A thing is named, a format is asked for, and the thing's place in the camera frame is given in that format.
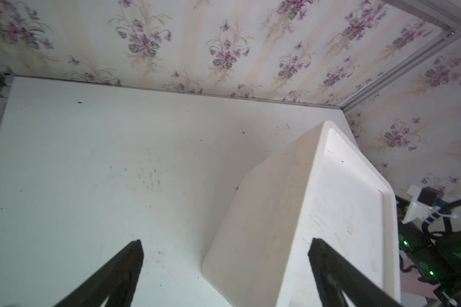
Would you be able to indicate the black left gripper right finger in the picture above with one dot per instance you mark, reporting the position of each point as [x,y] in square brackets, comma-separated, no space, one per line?
[338,282]

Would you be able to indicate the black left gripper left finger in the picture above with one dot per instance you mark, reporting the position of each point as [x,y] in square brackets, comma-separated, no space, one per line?
[114,284]

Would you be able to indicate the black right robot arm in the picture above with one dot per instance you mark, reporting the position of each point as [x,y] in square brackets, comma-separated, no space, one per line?
[448,243]

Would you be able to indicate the white plastic drawer cabinet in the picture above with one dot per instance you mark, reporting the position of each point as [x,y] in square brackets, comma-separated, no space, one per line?
[319,186]

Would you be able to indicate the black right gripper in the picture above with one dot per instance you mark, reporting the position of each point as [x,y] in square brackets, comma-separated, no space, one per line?
[421,251]

